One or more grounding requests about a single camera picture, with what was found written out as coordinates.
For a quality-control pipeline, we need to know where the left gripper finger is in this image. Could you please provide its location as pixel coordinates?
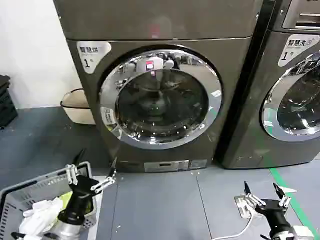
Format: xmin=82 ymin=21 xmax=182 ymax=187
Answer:
xmin=65 ymin=148 xmax=87 ymax=186
xmin=91 ymin=157 xmax=118 ymax=195

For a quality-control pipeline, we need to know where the grey plastic laundry basket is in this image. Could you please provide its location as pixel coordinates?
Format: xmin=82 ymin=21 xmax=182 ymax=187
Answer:
xmin=0 ymin=161 xmax=101 ymax=240

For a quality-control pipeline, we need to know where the round chrome glass dryer door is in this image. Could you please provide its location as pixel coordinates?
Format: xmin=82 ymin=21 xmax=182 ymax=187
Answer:
xmin=259 ymin=52 xmax=320 ymax=146
xmin=98 ymin=43 xmax=224 ymax=151

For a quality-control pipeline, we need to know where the white power cable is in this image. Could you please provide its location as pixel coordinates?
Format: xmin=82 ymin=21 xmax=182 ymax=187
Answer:
xmin=209 ymin=214 xmax=255 ymax=240

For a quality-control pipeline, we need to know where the black plastic crate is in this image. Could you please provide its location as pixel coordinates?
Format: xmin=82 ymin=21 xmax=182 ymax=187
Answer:
xmin=0 ymin=74 xmax=19 ymax=129

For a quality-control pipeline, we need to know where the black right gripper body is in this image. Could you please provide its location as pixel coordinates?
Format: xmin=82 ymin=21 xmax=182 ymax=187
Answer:
xmin=254 ymin=198 xmax=292 ymax=235

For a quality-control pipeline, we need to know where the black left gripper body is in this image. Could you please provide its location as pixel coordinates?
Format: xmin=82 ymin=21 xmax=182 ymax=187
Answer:
xmin=58 ymin=175 xmax=100 ymax=225

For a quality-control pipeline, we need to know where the grey stacked dryer unit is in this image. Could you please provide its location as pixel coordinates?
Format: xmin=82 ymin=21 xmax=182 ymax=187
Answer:
xmin=271 ymin=0 xmax=320 ymax=34
xmin=53 ymin=0 xmax=264 ymax=41

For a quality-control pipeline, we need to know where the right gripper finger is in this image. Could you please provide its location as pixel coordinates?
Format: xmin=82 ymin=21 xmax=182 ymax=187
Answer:
xmin=272 ymin=182 xmax=292 ymax=208
xmin=244 ymin=180 xmax=266 ymax=208

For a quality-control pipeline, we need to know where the green floor tape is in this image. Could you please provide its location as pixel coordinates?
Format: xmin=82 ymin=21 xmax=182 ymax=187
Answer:
xmin=268 ymin=166 xmax=320 ymax=240

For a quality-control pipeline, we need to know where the grey front-load dryer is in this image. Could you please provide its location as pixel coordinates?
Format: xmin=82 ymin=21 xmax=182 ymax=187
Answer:
xmin=65 ymin=0 xmax=276 ymax=174
xmin=219 ymin=29 xmax=320 ymax=171

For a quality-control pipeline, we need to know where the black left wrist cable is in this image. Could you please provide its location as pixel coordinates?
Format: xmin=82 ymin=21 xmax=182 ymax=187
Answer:
xmin=10 ymin=231 xmax=59 ymax=240

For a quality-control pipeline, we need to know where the beige plastic basin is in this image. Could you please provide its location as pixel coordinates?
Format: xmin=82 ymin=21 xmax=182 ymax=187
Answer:
xmin=60 ymin=87 xmax=97 ymax=126

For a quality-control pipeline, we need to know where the white cloth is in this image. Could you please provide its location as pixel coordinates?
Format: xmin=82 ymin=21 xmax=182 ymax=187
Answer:
xmin=18 ymin=195 xmax=64 ymax=236

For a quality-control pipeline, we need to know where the yellow-green cloth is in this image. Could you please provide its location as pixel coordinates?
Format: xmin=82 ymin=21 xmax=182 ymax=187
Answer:
xmin=53 ymin=191 xmax=74 ymax=221

